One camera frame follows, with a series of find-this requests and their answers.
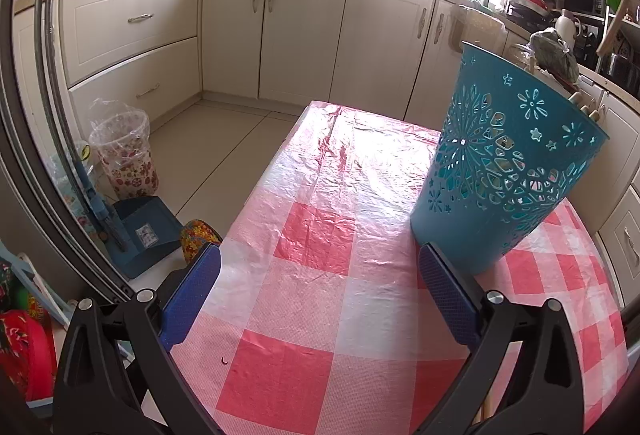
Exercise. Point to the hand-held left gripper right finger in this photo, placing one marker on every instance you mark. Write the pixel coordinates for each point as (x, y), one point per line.
(447, 295)

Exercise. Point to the floral round stool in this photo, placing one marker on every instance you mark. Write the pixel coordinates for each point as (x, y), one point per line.
(197, 237)

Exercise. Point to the cream sink cabinet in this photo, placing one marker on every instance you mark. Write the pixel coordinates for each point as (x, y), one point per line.
(390, 50)

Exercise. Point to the cream drawer cabinet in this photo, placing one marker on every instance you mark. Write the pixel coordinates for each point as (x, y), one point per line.
(125, 50)

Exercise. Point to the grey plastic bag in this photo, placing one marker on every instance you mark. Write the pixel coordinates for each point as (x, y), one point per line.
(555, 55)

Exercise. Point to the blue dustpan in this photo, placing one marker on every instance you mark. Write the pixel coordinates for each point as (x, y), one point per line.
(145, 235)

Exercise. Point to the teal perforated plastic basket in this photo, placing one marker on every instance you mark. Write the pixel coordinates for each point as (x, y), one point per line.
(480, 225)

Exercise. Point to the red white checked tablecloth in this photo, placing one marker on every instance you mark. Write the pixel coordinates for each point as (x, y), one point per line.
(320, 240)

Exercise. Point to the grey refrigerator door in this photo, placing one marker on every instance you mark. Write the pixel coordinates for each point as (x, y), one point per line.
(30, 140)

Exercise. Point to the white thermos jug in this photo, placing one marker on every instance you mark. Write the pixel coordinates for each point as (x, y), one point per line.
(567, 27)

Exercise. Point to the row of beige bamboo chopsticks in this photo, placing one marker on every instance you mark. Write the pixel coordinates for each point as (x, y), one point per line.
(585, 107)

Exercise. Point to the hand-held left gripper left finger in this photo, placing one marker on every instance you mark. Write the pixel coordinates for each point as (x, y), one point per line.
(192, 295)

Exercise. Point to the floral trash bin with bag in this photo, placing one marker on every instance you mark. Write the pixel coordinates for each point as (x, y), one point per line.
(127, 155)

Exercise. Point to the cream door cabinet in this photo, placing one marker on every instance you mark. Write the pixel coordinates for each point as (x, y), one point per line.
(280, 35)

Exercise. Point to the red floral bag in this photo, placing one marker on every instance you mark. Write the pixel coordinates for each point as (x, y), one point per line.
(22, 355)

